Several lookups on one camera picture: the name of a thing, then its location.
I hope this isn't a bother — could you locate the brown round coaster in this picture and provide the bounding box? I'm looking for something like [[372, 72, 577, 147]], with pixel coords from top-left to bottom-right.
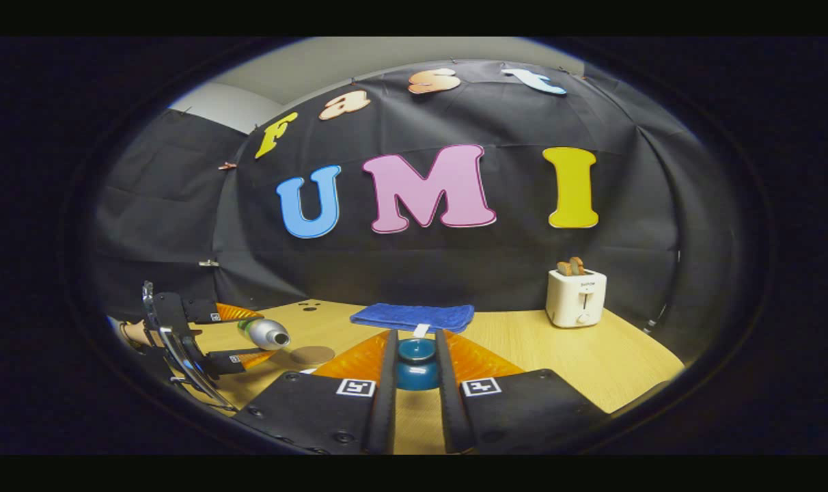
[[290, 345, 336, 366]]

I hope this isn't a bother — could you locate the silver green water bottle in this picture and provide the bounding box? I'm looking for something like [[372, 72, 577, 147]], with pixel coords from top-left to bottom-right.
[[236, 318, 292, 351]]

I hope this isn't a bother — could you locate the blue teacup lid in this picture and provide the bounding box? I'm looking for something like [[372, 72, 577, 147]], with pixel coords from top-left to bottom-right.
[[397, 338, 437, 364]]

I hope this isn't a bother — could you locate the black backdrop cloth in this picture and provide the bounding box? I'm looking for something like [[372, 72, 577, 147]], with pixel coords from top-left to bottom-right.
[[89, 60, 736, 366]]

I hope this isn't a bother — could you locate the blue teacup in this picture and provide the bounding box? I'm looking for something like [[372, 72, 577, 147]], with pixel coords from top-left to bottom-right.
[[395, 357, 442, 392]]

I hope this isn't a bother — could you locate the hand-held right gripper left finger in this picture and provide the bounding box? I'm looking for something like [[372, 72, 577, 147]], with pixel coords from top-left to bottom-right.
[[233, 329, 399, 455]]

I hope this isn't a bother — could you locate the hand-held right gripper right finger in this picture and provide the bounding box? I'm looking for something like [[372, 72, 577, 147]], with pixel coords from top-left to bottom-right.
[[434, 329, 609, 455]]

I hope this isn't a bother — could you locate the blue folded towel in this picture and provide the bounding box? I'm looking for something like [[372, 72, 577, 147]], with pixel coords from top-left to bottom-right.
[[350, 303, 475, 338]]

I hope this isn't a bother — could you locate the white toaster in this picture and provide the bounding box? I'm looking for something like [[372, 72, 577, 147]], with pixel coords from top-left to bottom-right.
[[546, 269, 607, 329]]

